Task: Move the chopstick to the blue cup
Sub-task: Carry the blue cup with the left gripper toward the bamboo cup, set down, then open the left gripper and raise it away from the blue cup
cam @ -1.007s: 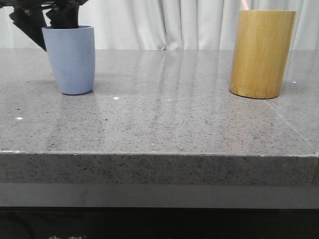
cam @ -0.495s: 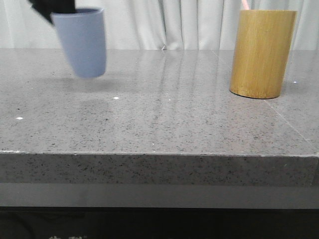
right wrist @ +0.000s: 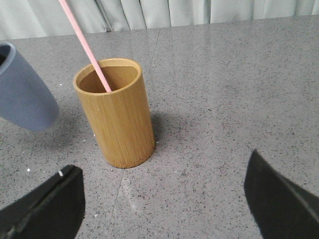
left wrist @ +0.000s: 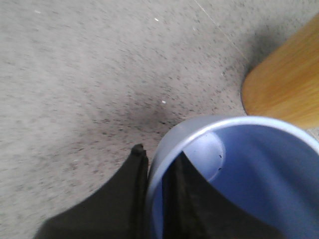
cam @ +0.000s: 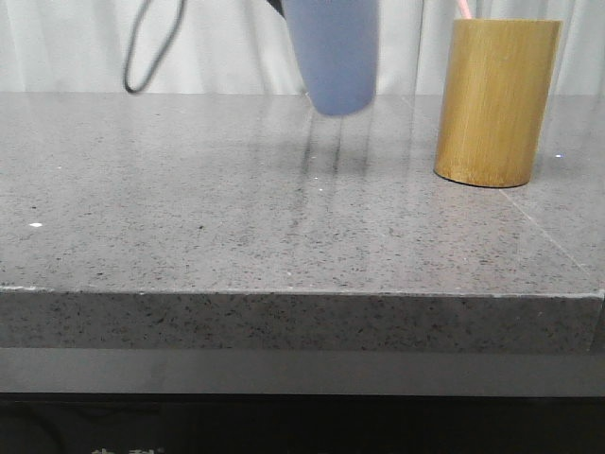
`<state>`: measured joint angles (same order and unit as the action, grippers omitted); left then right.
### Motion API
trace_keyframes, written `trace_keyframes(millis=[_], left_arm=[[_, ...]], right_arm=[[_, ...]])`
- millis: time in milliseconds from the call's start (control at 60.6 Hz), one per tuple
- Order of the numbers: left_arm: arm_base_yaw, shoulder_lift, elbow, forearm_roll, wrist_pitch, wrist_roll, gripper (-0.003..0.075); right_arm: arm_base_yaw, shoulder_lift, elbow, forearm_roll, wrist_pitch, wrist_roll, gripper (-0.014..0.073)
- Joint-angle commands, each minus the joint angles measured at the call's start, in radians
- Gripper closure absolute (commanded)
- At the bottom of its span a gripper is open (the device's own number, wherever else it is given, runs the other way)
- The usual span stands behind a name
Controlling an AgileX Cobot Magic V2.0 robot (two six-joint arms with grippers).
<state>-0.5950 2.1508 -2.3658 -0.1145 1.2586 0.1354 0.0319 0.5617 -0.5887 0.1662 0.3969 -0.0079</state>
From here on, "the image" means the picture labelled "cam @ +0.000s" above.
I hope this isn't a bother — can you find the black cable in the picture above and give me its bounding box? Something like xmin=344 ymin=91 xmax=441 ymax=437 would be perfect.
xmin=123 ymin=0 xmax=186 ymax=94

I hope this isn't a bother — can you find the blue plastic cup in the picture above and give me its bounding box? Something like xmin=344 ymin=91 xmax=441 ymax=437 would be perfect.
xmin=282 ymin=0 xmax=379 ymax=116

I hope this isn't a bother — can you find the white curtain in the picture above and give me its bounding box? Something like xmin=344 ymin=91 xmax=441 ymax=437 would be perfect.
xmin=1 ymin=1 xmax=604 ymax=96

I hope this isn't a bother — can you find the bamboo cylindrical holder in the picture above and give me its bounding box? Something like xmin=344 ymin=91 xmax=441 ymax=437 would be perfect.
xmin=434 ymin=19 xmax=562 ymax=188

